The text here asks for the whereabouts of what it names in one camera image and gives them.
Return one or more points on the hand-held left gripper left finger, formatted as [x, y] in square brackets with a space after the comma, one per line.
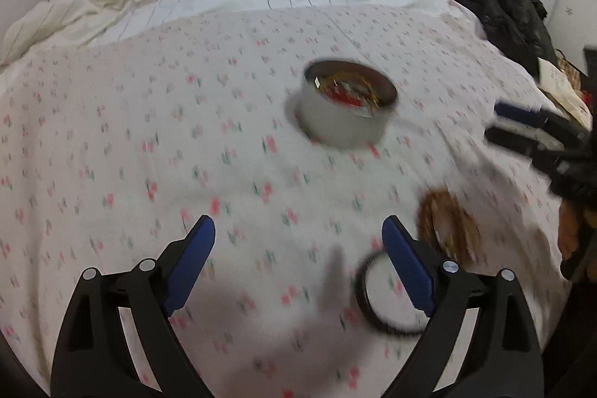
[186, 272]

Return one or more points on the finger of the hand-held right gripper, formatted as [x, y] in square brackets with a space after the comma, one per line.
[522, 113]
[517, 146]

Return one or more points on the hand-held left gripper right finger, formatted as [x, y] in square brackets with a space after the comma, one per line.
[410, 270]

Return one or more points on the round metal tin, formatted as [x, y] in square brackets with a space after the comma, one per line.
[336, 125]

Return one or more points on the person's right hand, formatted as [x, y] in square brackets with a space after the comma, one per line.
[571, 228]

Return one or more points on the white paper bag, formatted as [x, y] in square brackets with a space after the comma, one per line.
[559, 88]

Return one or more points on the black jacket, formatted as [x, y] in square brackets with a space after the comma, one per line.
[513, 15]

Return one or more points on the cherry print bedsheet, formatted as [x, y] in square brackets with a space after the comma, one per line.
[163, 137]

